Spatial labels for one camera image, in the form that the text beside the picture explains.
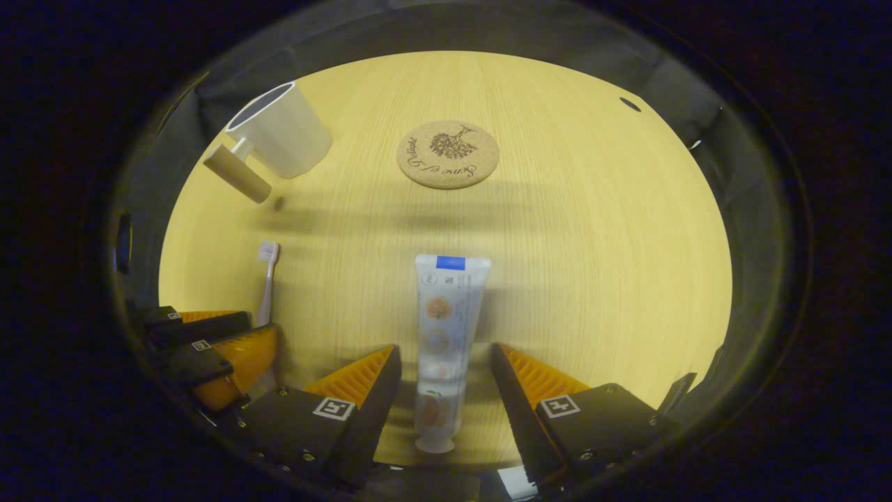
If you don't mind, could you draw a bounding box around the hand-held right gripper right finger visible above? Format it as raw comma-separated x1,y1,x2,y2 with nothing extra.
491,342,682,489

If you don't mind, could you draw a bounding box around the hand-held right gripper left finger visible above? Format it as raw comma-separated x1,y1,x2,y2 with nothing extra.
236,344,403,489

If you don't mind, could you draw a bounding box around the pale pink toothbrush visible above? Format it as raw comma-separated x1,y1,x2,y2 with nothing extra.
256,241,281,328

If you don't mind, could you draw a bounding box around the white toothpaste tube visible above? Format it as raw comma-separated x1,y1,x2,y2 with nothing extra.
414,254,492,455

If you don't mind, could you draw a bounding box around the white cup with wooden handle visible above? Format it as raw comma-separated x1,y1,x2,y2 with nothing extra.
203,82,333,204

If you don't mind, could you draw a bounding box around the round cork coaster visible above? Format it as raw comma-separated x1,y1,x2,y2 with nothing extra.
397,120,500,190

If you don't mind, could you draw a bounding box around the black backdrop cloth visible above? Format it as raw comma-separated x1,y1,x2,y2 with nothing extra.
108,3,795,447

